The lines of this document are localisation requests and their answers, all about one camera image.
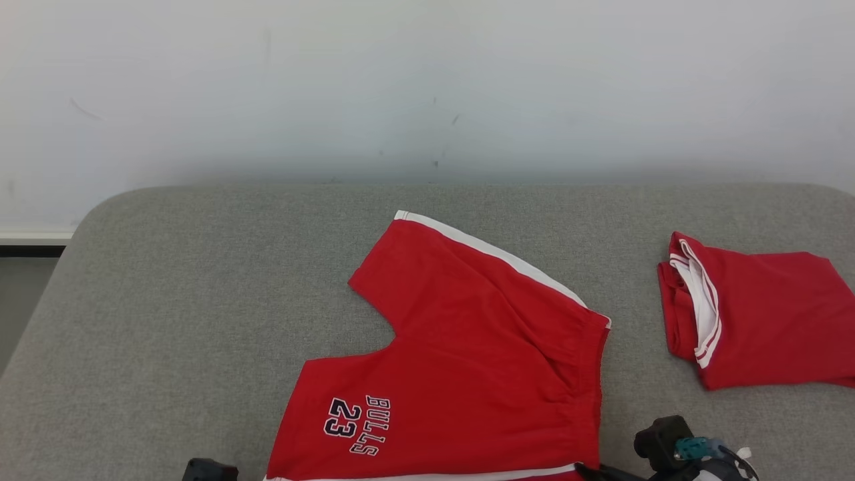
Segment red white basketball jersey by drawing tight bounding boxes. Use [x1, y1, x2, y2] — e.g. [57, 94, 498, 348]
[657, 231, 855, 392]

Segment red basketball shorts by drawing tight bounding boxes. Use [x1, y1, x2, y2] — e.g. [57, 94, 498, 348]
[263, 210, 613, 481]

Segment teal plug black cable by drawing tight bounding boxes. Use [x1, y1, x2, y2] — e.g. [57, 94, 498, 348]
[673, 436, 730, 464]

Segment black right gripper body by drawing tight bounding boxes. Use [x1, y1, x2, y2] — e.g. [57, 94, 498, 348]
[574, 462, 650, 481]

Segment grey fabric sofa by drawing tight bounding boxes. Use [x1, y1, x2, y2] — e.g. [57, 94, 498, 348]
[0, 182, 855, 481]

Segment white baseboard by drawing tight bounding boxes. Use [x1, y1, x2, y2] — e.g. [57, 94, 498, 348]
[0, 230, 75, 247]

